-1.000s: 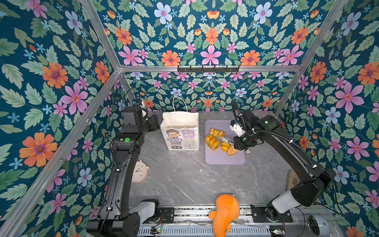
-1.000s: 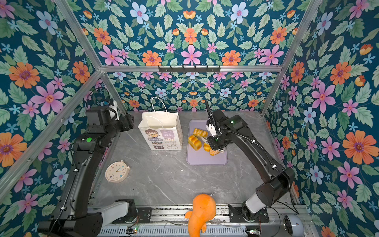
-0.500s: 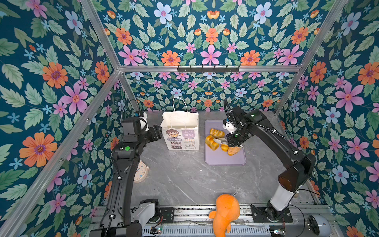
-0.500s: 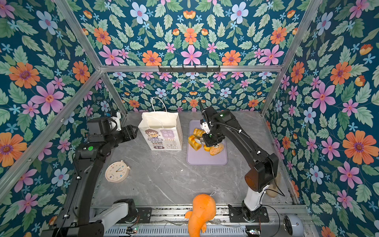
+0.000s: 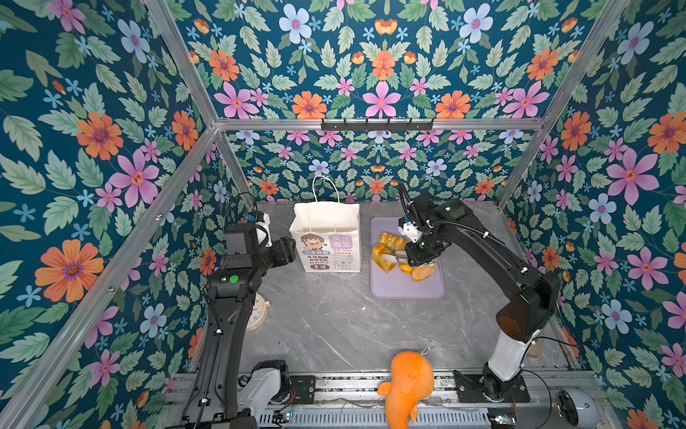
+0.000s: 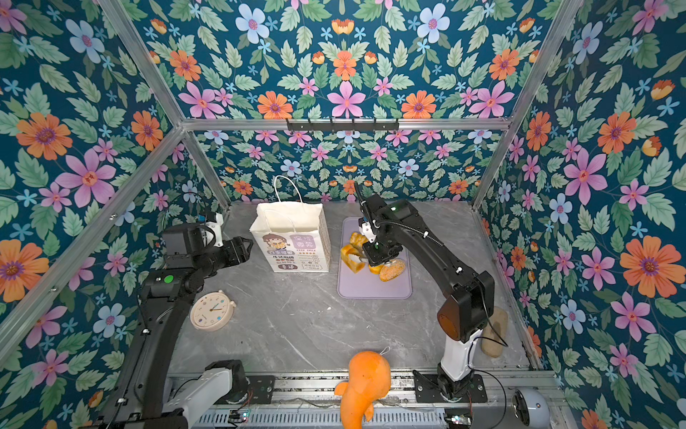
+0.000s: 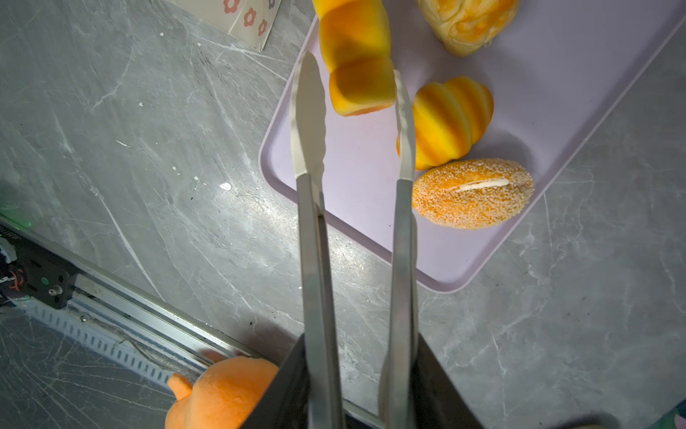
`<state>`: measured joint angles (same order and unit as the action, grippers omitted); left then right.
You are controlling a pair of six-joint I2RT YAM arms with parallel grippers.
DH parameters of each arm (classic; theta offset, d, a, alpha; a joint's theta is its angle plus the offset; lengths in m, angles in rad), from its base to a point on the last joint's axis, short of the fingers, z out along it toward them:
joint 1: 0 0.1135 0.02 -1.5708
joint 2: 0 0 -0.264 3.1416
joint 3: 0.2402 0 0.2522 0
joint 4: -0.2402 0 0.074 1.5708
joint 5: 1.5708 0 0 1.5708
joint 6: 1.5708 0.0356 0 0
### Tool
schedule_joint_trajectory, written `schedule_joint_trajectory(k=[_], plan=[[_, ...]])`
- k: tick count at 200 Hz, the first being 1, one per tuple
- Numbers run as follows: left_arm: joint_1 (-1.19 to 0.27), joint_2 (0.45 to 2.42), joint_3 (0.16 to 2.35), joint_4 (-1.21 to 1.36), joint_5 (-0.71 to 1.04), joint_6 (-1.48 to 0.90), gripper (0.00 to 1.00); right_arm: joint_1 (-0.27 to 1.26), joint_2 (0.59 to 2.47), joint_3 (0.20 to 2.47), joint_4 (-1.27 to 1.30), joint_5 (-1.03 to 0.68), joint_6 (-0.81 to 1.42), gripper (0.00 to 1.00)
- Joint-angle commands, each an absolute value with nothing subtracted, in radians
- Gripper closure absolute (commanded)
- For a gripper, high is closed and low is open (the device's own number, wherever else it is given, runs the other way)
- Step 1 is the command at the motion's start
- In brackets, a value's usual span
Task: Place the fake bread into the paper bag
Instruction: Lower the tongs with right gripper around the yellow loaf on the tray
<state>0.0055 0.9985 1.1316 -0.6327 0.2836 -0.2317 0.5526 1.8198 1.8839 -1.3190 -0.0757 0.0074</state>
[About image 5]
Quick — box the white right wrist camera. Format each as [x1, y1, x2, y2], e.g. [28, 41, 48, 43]
[398, 221, 423, 243]

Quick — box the oval brown fake bread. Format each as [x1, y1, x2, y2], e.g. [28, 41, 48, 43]
[411, 263, 438, 282]

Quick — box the round beige analog clock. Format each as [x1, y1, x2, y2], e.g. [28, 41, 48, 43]
[246, 294, 271, 332]

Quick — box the black hook rail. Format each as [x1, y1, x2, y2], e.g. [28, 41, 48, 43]
[320, 118, 434, 133]

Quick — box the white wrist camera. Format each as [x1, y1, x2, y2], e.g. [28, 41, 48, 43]
[398, 221, 423, 243]
[248, 210, 272, 248]

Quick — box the lilac rectangular tray mat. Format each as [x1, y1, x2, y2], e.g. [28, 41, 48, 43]
[370, 217, 446, 300]

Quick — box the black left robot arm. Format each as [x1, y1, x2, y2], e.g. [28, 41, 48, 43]
[177, 218, 296, 428]

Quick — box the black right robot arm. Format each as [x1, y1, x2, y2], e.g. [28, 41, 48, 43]
[398, 184, 561, 402]

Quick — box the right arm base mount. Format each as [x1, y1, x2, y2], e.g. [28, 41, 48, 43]
[453, 366, 531, 403]

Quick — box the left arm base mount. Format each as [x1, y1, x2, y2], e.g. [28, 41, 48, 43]
[270, 375, 317, 408]

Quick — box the small round striped bread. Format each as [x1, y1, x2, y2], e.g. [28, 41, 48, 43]
[399, 263, 414, 275]

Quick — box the orange plush toy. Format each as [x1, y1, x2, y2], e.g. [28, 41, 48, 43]
[377, 351, 435, 429]

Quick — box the grey dome device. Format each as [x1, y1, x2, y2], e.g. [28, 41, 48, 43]
[554, 388, 600, 428]

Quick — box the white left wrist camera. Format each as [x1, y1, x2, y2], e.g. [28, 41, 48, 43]
[248, 210, 272, 248]

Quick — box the perforated metal cable tray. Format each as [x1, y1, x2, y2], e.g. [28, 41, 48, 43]
[257, 408, 491, 428]

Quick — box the twisted braided fake bread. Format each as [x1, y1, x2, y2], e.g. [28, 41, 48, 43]
[380, 232, 407, 252]

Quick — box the yellow loaf fake bread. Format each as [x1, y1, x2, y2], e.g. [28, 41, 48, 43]
[372, 244, 398, 273]

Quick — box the white printed paper bag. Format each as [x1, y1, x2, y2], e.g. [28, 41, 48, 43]
[289, 176, 362, 273]

